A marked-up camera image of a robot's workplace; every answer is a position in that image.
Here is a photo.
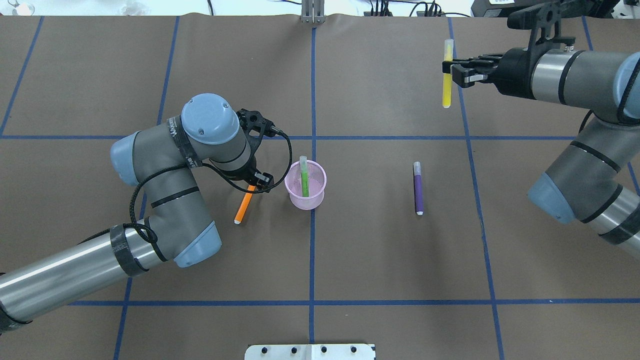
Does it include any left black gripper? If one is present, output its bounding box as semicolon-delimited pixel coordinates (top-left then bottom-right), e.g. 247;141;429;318
221;157;275;194

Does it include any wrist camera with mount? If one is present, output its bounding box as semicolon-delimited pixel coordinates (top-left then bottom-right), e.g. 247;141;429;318
507;0;582;51
236;109;285;153

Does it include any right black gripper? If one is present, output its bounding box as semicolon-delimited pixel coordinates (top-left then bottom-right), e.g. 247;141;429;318
442;47;537;98

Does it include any yellow highlighter pen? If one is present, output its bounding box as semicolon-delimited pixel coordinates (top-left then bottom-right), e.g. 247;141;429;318
441;38;455;109

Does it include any aluminium frame post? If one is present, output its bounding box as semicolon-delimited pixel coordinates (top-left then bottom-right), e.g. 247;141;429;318
299;0;326;25

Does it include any pink mesh pen holder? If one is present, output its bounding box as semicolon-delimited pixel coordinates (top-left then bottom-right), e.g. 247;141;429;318
285;160;327;211

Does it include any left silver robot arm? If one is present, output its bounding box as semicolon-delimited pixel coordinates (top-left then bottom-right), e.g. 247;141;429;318
0;93;288;333

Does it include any right black camera cable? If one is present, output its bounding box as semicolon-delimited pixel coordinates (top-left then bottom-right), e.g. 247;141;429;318
579;75;640;136

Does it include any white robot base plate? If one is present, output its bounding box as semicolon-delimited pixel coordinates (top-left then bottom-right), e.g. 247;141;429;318
244;343;377;360

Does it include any green highlighter pen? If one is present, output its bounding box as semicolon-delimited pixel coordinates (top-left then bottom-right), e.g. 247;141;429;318
299;155;310;198

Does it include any orange highlighter pen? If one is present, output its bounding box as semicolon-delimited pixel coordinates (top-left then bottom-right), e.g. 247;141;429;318
233;186;257;225

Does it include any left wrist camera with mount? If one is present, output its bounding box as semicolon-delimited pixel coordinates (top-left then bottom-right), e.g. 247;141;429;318
236;109;285;153

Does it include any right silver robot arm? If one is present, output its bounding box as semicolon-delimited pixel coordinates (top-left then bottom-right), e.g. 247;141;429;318
441;47;639;256

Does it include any purple highlighter pen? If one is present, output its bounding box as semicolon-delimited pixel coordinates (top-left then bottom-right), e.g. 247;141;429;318
413;161;425;216

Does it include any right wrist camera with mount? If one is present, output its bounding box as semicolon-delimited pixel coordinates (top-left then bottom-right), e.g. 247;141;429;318
507;0;582;51

